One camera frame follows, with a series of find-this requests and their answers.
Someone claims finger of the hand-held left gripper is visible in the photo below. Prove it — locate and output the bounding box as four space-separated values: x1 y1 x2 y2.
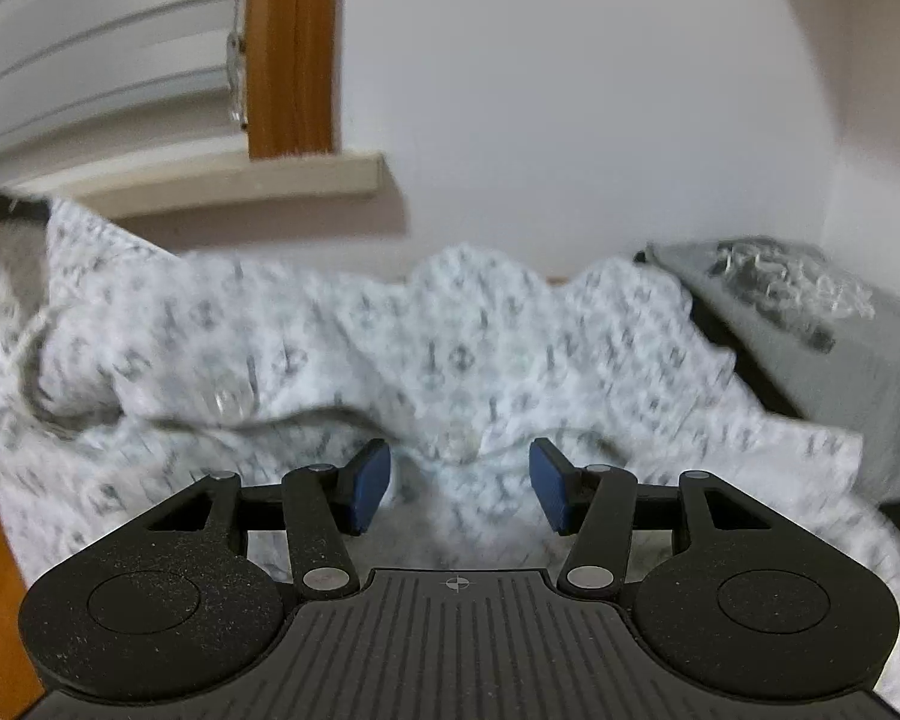
0 178 50 230

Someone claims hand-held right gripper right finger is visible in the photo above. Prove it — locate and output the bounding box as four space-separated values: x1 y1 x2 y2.
529 437 758 605

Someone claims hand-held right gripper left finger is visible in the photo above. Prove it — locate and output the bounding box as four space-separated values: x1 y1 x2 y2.
148 439 395 602

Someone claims white checker-print shirt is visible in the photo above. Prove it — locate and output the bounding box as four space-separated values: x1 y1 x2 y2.
0 199 900 718

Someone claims grey window blind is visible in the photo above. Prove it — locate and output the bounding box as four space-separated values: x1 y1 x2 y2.
0 0 250 188

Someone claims beige window sill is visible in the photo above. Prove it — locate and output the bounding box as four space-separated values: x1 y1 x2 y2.
0 152 410 256

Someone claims grey printed t-shirt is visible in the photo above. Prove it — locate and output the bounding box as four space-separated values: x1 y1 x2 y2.
634 238 900 503

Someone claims clear blind cord pull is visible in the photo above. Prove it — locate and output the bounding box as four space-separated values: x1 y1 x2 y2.
225 33 248 125

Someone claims wooden window frame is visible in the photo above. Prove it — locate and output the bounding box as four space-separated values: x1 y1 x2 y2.
243 0 347 161

